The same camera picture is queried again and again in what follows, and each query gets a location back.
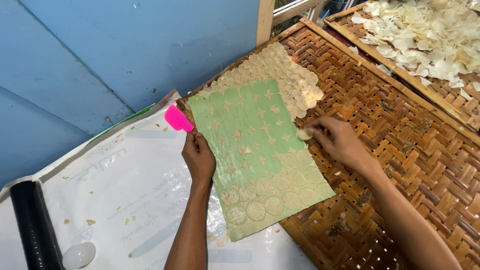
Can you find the person's left hand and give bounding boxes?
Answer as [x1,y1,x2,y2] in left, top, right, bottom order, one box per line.
[181,130,217,183]

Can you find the person's right hand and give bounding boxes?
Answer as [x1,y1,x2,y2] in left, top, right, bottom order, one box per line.
[304,117,373,170]

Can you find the pink plastic scraper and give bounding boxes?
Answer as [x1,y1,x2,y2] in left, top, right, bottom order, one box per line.
[164,104,195,133]

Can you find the green plastic sheet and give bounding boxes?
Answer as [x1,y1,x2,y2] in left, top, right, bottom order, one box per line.
[187,78,337,243]

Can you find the rows of laid dough rounds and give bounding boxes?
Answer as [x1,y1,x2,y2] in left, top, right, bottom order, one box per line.
[198,41,324,120]

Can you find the white printed plastic sheet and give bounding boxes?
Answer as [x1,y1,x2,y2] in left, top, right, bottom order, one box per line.
[0,89,319,270]

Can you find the cut dough circles on sheet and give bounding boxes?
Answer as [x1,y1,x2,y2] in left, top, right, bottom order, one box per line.
[220,148,328,226]

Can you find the large woven bamboo tray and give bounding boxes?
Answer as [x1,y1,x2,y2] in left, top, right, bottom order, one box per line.
[175,16,480,270]

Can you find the wood-framed woven bamboo tray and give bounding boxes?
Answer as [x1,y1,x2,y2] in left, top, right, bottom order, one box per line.
[324,0,480,133]

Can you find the scattered dough scraps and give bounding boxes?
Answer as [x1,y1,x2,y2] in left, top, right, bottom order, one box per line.
[61,125,170,259]

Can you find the heap of white dried crackers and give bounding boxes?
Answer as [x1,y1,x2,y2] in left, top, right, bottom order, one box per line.
[349,0,480,101]

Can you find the white round plastic object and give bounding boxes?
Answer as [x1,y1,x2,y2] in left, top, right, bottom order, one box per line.
[61,241,97,270]

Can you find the black wrapped rolling pin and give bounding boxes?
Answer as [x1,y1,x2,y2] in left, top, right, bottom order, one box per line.
[9,180,65,270]

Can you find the wooden post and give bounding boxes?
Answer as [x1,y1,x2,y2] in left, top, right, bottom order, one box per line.
[256,0,276,48]

